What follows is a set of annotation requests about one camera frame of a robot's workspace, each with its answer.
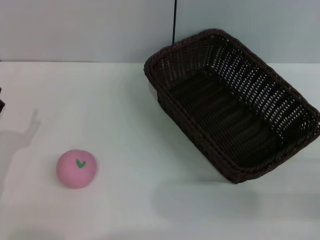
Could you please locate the pink peach toy ball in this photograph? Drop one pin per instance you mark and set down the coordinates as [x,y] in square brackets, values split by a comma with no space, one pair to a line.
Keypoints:
[75,172]

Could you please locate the dark brown woven basket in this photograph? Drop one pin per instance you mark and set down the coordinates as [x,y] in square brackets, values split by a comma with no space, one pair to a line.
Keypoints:
[225,120]

